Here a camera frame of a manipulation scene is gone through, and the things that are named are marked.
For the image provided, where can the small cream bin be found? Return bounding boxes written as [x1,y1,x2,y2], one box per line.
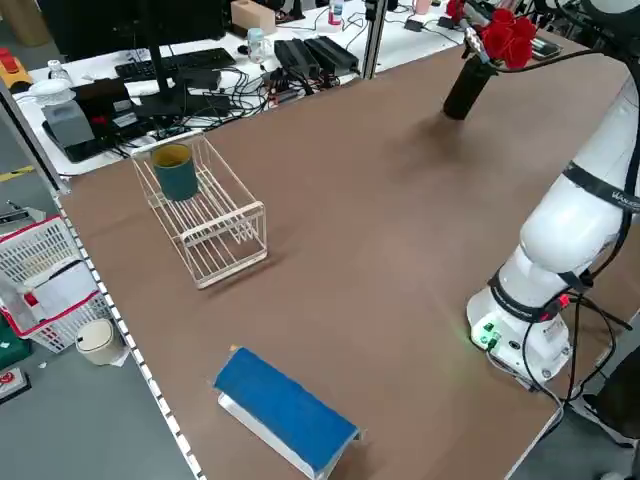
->
[74,318,127,368]

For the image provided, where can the teal cylindrical cup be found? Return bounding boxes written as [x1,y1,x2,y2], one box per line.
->
[151,143,199,202]

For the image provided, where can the white basket red rim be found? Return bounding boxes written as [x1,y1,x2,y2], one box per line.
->
[0,215,115,354]

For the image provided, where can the white wire rack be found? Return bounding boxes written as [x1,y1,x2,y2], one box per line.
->
[131,132,268,290]

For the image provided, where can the person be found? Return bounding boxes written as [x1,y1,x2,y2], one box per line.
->
[582,344,640,449]

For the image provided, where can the clear jar pale blue lid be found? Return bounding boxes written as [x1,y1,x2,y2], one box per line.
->
[247,27,266,65]

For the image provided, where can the black monitor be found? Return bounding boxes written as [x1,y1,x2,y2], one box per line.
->
[37,0,231,121]

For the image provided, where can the blue folded cover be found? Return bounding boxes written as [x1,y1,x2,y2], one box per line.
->
[212,347,360,472]

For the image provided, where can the black cylindrical vase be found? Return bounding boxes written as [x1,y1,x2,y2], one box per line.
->
[443,59,497,121]

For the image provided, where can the black power supply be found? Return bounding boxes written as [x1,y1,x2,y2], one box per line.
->
[273,38,322,81]
[303,35,361,75]

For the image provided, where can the metal tray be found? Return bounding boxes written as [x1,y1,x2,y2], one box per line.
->
[529,35,564,60]

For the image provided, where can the black box device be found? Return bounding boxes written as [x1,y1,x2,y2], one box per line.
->
[74,78,132,136]

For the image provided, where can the grey box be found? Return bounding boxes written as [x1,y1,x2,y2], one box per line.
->
[41,99,95,150]

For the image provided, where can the black keyboard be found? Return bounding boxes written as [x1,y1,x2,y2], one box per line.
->
[114,47,237,84]

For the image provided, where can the green box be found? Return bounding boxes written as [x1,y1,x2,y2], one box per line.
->
[0,314,34,371]

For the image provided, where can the wooden box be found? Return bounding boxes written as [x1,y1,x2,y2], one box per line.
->
[230,0,278,36]

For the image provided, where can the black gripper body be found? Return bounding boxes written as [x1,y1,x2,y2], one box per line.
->
[464,0,501,31]

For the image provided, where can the aluminium frame post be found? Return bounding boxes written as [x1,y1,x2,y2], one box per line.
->
[0,79,72,197]

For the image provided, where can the red rose bouquet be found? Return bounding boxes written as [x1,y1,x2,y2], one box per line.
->
[446,0,535,69]

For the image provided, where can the white bowl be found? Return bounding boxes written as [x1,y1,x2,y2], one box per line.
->
[28,77,70,97]

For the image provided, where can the aluminium camera post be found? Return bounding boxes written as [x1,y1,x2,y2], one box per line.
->
[363,0,387,80]

